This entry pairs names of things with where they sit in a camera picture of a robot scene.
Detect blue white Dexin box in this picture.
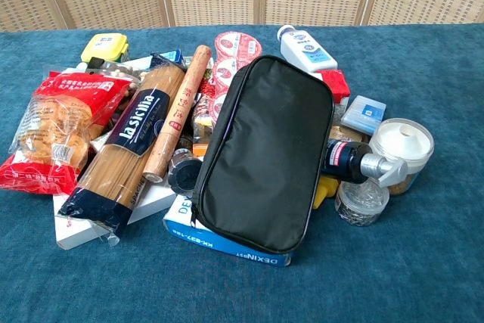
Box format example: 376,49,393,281
162,193,294,268

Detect clear jar white lid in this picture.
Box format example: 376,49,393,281
368,117,436,196

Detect small snack packet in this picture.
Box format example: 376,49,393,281
191,92,215,141

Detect teal velvet table cloth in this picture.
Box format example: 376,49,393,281
0,22,484,323

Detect Lasicilia spaghetti pack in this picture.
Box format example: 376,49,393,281
57,63,187,240

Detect yellow lidded plastic container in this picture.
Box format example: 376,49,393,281
80,33,130,64

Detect brown gold labelled jar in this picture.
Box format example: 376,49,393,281
327,124,371,145

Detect red yogurt cup multipack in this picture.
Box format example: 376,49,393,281
209,31,264,122

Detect flat white cardboard box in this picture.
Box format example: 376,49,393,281
52,181,178,251

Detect wrapped wooden rolling pin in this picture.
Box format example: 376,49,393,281
142,45,213,185

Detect clear bag of nuts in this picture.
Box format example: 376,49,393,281
85,58,152,112

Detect dark pump bottle silver nozzle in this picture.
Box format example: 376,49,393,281
321,138,410,189

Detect yellow plastic object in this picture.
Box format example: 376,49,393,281
312,176,340,210

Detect black zippered fabric pouch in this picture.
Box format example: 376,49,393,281
190,54,336,255

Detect white bottle blue cap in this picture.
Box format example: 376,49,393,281
276,24,339,73

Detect clear round tub metal pins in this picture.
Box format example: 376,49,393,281
334,178,391,228

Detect red cardboard box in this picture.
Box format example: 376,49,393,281
315,69,352,116

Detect red biscuit bag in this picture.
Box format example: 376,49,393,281
0,68,134,196

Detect blue milk carton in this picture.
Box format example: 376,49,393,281
150,48,187,70

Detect blue white swab box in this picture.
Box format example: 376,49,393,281
340,95,388,137

